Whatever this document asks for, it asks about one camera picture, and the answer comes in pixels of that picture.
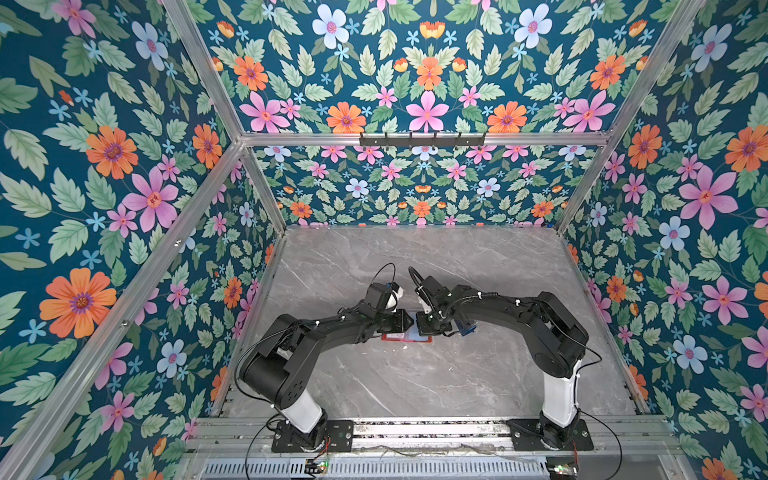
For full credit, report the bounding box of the aluminium frame corner post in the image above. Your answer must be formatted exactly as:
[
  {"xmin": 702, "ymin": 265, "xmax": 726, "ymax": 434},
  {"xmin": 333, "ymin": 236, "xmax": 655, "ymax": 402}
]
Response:
[{"xmin": 164, "ymin": 0, "xmax": 286, "ymax": 238}]

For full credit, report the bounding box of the aluminium frame beam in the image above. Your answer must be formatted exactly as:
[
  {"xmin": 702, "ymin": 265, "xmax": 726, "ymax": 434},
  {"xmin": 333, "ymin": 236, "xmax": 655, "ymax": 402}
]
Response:
[
  {"xmin": 240, "ymin": 132, "xmax": 608, "ymax": 148},
  {"xmin": 1, "ymin": 140, "xmax": 244, "ymax": 479}
]

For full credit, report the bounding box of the aluminium frame right post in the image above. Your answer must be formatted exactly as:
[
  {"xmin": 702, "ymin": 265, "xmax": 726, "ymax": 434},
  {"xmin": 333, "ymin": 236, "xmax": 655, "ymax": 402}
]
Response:
[{"xmin": 554, "ymin": 0, "xmax": 706, "ymax": 238}]

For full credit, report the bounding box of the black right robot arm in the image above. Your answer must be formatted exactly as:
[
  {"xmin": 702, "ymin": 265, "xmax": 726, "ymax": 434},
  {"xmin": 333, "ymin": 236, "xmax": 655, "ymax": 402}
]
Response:
[{"xmin": 408, "ymin": 267, "xmax": 589, "ymax": 430}]

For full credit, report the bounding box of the red leather card holder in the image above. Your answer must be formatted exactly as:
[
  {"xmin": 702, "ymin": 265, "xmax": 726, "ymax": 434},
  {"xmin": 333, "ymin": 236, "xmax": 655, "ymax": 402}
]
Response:
[{"xmin": 381, "ymin": 329, "xmax": 432, "ymax": 344}]

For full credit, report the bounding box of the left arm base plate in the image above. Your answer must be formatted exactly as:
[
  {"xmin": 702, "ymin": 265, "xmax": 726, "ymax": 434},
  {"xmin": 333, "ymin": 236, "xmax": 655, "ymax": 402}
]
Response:
[{"xmin": 271, "ymin": 418, "xmax": 355, "ymax": 453}]

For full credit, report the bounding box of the aluminium frame back beam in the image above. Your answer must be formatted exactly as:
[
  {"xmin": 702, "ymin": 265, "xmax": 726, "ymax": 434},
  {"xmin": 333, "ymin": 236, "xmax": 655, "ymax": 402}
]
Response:
[{"xmin": 240, "ymin": 132, "xmax": 608, "ymax": 148}]

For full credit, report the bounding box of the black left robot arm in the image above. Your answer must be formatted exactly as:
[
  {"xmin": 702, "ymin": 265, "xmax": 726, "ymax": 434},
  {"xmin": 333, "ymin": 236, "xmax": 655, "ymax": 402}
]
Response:
[{"xmin": 236, "ymin": 303, "xmax": 414, "ymax": 436}]

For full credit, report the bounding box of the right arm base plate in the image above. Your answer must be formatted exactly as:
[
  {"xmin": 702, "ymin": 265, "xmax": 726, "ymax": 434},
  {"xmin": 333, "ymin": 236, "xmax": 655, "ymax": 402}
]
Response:
[{"xmin": 506, "ymin": 416, "xmax": 594, "ymax": 451}]

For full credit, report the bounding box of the black hook rack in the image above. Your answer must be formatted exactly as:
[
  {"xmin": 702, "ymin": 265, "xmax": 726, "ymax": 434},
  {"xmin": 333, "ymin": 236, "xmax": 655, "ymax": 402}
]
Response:
[{"xmin": 358, "ymin": 132, "xmax": 486, "ymax": 149}]

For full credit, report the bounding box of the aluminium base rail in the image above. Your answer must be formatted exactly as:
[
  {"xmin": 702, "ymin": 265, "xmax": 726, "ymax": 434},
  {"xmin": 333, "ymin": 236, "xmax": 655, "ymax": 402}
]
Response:
[{"xmin": 184, "ymin": 415, "xmax": 683, "ymax": 457}]

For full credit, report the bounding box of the blue card stand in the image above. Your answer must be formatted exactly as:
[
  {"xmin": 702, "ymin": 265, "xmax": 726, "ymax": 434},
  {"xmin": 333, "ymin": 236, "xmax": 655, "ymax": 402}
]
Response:
[{"xmin": 454, "ymin": 319, "xmax": 477, "ymax": 336}]

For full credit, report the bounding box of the aluminium frame left beam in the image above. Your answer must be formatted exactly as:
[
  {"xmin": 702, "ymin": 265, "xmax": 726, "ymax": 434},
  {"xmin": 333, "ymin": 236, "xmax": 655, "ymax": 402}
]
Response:
[{"xmin": 1, "ymin": 140, "xmax": 244, "ymax": 479}]

